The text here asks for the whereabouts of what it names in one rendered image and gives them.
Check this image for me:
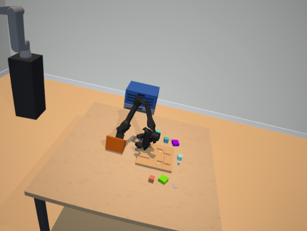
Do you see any purple block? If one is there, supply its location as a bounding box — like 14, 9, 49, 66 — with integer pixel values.
172, 140, 180, 146

